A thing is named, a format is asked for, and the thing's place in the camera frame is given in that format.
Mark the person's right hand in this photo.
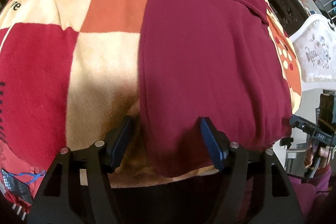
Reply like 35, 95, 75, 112
303, 138, 336, 169

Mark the red orange patchwork blanket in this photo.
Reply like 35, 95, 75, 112
0, 0, 302, 214

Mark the maroon right sleeve forearm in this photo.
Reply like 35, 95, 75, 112
289, 165, 335, 223

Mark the maroon garment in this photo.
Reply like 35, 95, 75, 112
138, 0, 291, 177

